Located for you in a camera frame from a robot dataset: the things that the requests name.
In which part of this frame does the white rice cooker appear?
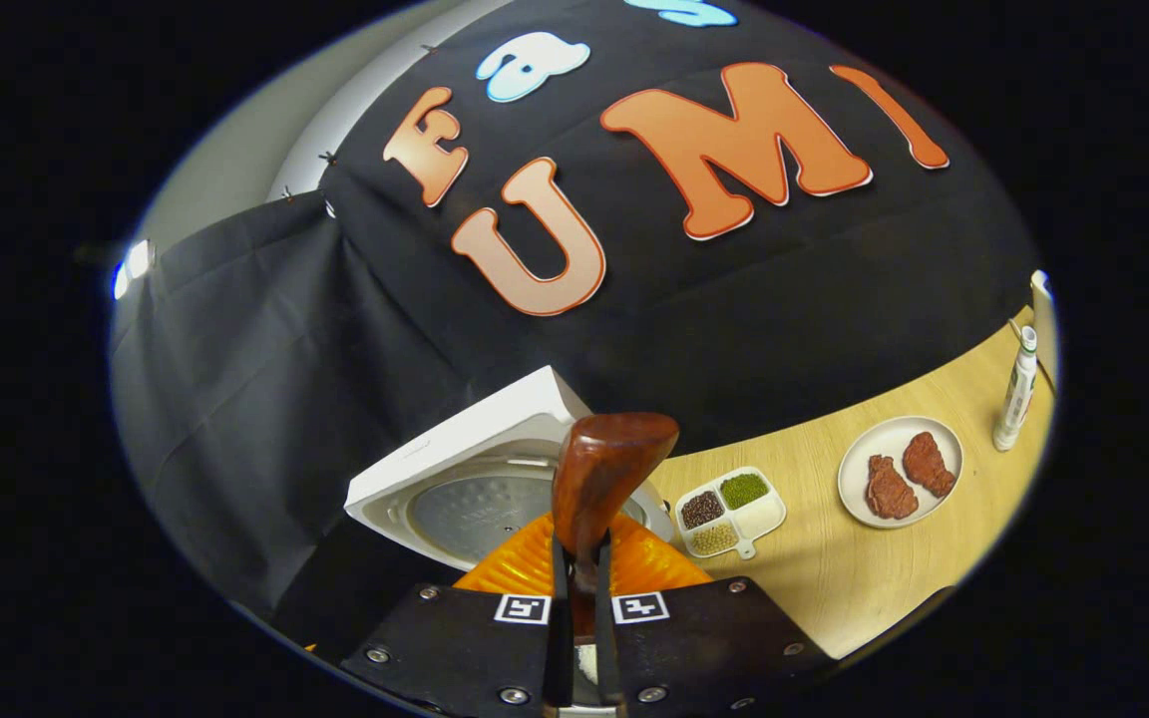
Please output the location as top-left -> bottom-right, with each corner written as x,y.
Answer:
344,365 -> 675,574

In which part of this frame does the divided white grain dish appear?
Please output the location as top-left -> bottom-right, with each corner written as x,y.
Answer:
674,466 -> 788,560

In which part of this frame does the long ceiling light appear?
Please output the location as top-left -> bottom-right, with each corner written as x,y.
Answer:
111,237 -> 157,300

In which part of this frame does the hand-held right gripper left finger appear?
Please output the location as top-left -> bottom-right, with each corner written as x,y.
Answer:
340,511 -> 574,711

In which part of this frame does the red meat piece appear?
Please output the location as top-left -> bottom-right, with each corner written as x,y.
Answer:
902,431 -> 958,499
866,455 -> 920,521

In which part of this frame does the brown wooden spoon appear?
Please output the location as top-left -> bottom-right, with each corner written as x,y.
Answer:
552,412 -> 680,639

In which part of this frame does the cream toaster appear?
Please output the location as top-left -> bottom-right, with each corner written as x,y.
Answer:
1030,269 -> 1056,385

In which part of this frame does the round white plate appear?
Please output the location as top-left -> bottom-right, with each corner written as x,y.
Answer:
837,416 -> 964,530

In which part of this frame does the black backdrop cloth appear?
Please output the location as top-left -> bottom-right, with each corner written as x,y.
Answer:
111,0 -> 1039,639

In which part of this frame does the white drink bottle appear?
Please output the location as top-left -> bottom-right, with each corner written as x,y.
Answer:
992,325 -> 1039,453

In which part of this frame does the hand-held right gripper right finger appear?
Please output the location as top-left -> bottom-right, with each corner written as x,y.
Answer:
589,511 -> 840,713

